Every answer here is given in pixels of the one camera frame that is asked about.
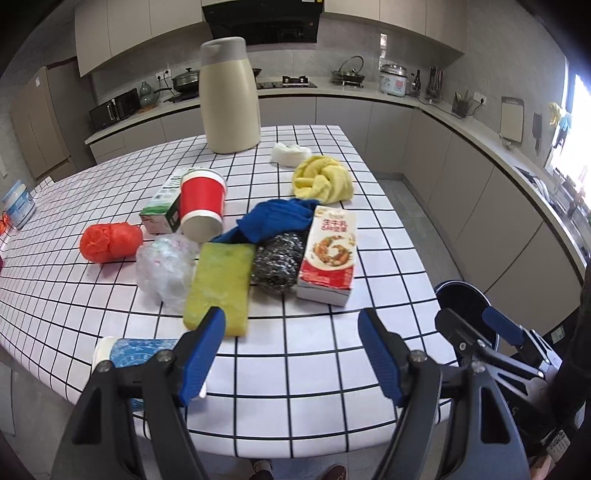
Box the gas stove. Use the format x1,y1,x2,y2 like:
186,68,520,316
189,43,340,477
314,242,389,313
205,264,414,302
256,76,318,89

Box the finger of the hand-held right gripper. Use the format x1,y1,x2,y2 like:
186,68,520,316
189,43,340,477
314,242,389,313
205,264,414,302
481,306,563,371
435,307,549,398

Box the beige thermos jug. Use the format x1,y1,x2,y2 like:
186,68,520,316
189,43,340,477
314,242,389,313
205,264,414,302
199,38,262,155

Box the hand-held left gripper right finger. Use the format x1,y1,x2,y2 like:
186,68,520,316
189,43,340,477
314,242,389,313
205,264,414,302
358,308,539,480

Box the clear plastic bag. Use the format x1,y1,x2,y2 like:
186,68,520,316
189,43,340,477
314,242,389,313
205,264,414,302
135,233,200,315

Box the tall beige cabinet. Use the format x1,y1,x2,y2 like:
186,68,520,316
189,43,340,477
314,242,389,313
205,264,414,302
11,67,77,181

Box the red plastic bag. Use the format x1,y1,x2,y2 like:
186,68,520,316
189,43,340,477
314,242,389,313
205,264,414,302
79,222,144,264

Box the lidded cooking pot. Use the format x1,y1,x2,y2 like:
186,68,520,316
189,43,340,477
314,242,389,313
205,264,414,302
172,68,201,95

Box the white rice cooker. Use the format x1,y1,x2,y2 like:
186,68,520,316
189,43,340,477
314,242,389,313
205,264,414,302
379,63,409,97

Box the beige cutting board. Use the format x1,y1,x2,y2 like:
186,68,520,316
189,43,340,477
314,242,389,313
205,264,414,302
499,96,525,144

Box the black range hood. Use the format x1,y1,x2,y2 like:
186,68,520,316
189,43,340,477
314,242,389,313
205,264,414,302
201,0,324,44

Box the hanging yellow cloth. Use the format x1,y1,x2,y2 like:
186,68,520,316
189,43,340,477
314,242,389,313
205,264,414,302
549,102,573,148

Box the blue patterned paper cup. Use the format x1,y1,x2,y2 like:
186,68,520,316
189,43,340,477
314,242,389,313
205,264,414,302
92,337,208,411

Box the beige upper cabinets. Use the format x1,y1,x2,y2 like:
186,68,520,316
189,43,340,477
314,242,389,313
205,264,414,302
321,0,465,58
74,0,208,77

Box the metal knife rack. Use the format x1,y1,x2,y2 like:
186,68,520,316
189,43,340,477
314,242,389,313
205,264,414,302
425,66,444,103

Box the steel wool scrubber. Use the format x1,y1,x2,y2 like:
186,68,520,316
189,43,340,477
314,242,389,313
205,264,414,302
252,231,305,292

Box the green and white carton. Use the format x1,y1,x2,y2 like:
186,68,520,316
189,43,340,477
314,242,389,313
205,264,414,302
139,167,190,236

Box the yellow-green sponge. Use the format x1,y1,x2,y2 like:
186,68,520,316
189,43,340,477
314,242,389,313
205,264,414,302
183,242,257,340

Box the steel kitchen sink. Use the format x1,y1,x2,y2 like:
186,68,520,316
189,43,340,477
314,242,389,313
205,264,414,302
522,166,591,259

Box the dark round trash bin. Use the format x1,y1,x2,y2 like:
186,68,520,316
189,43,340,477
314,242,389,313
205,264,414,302
434,281,502,365

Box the red paper cup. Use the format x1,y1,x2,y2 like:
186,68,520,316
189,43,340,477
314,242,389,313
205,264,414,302
179,168,229,243

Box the blue cloth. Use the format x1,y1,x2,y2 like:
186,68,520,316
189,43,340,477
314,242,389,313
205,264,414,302
211,198,319,244

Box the blue and white tub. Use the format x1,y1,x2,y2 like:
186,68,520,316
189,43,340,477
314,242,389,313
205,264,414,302
2,180,37,229

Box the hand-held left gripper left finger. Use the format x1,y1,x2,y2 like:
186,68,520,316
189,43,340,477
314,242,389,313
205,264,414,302
50,305,227,480

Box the black microwave oven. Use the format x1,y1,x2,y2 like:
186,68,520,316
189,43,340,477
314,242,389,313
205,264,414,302
89,89,140,132

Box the red and white carton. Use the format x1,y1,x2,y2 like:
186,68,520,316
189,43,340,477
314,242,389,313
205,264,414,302
295,205,360,308

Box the white plastic bag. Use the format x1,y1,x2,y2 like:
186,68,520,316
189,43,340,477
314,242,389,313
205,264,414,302
270,142,312,168

